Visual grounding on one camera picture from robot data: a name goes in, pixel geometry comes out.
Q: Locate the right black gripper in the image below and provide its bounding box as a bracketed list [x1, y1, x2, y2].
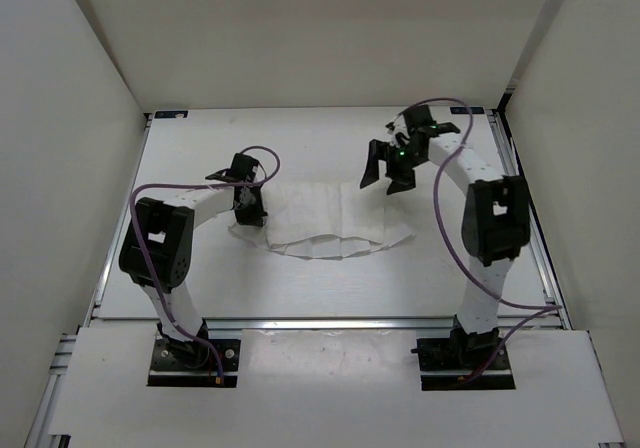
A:
[360, 140, 427, 196]

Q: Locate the white pleated skirt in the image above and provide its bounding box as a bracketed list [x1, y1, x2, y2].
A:
[229, 181, 415, 260]

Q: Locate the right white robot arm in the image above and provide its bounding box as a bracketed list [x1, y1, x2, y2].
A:
[360, 104, 531, 368]

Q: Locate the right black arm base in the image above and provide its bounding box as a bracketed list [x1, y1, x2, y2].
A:
[410, 337, 516, 392]

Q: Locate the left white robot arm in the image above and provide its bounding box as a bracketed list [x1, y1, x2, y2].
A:
[118, 148, 273, 368]

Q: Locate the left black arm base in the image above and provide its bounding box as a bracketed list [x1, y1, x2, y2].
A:
[147, 335, 241, 388]

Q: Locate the right blue corner sticker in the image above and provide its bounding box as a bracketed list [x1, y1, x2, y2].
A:
[449, 106, 485, 115]

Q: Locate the blue corner sticker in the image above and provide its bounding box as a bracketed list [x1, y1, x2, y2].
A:
[449, 106, 485, 115]
[154, 110, 189, 119]

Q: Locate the left blue corner sticker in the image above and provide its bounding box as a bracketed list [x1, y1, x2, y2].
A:
[154, 110, 189, 119]

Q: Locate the white foam front board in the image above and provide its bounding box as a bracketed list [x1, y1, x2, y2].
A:
[50, 325, 622, 447]

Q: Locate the aluminium table edge rail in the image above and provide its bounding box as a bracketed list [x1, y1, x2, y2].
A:
[206, 317, 453, 331]

